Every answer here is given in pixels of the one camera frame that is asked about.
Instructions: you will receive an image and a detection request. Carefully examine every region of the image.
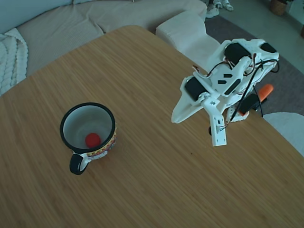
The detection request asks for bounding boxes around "red bottle cap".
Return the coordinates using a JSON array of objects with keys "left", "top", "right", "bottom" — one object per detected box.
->
[{"left": 85, "top": 133, "right": 102, "bottom": 148}]

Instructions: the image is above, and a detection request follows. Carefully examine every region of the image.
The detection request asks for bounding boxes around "colourful patterned cup, black rim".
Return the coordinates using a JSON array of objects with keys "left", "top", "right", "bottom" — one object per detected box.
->
[{"left": 59, "top": 102, "right": 117, "bottom": 176}]

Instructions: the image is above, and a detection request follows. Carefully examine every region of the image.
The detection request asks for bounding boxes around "white padded chair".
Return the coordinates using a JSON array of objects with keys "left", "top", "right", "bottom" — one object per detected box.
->
[
  {"left": 155, "top": 11, "right": 223, "bottom": 72},
  {"left": 261, "top": 111, "right": 304, "bottom": 159}
]

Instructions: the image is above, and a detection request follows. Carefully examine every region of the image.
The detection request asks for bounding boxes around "orange clamp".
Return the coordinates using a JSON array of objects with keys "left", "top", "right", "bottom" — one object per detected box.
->
[{"left": 238, "top": 83, "right": 274, "bottom": 117}]

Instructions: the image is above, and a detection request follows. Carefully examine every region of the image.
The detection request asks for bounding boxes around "white sneaker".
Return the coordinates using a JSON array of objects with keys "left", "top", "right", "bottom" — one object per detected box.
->
[
  {"left": 205, "top": 0, "right": 220, "bottom": 19},
  {"left": 219, "top": 0, "right": 235, "bottom": 11}
]

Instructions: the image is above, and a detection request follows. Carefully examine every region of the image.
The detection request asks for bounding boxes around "grey rug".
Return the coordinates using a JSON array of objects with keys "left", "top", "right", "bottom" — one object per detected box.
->
[{"left": 204, "top": 14, "right": 304, "bottom": 117}]

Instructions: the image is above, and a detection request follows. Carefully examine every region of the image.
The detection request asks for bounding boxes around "wicker basket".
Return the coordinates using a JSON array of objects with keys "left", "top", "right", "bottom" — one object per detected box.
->
[{"left": 269, "top": 0, "right": 289, "bottom": 17}]

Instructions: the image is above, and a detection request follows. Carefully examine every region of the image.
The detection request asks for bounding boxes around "beige sofa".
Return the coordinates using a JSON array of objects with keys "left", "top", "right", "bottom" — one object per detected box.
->
[{"left": 0, "top": 0, "right": 208, "bottom": 79}]

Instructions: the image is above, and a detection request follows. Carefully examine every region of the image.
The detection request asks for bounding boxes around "white knitted blanket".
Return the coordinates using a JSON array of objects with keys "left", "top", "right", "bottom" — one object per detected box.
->
[{"left": 0, "top": 28, "right": 29, "bottom": 95}]

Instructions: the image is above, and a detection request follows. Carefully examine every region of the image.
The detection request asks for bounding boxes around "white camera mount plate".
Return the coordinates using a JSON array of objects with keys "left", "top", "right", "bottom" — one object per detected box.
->
[{"left": 201, "top": 94, "right": 228, "bottom": 147}]

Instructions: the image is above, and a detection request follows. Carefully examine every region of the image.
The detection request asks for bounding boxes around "black camera cable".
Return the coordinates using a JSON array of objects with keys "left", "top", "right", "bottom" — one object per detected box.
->
[{"left": 222, "top": 60, "right": 280, "bottom": 130}]

